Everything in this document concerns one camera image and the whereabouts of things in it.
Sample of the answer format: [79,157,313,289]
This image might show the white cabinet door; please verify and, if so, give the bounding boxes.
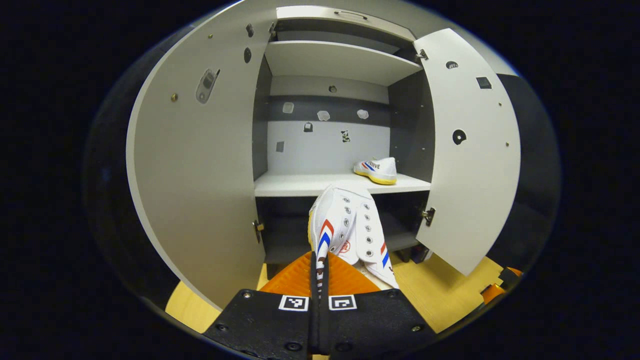
[126,5,278,311]
[414,28,522,277]

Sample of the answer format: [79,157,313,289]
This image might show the white striped shoe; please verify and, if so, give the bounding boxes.
[353,156,398,186]
[307,182,401,291]

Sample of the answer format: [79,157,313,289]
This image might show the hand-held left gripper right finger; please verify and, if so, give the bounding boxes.
[318,251,438,360]

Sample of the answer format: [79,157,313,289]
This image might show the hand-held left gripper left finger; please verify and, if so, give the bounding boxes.
[202,251,321,358]

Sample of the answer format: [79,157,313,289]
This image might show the small blue white box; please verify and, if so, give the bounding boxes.
[398,246,432,264]

